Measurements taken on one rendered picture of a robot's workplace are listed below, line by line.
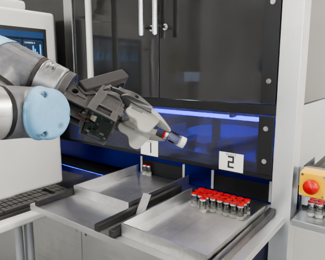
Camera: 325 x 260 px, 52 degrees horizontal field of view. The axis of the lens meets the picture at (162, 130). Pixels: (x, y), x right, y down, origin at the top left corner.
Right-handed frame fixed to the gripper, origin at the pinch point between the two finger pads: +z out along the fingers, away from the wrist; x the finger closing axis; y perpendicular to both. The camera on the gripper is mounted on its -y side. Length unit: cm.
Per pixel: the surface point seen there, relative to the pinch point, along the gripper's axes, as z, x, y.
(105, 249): 9, -104, -24
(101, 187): -5, -62, -25
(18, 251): -26, -120, -14
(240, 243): 30.8, -21.4, 0.6
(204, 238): 24.2, -28.2, -0.9
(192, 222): 22.3, -34.4, -8.4
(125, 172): 1, -66, -39
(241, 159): 30.0, -23.7, -30.1
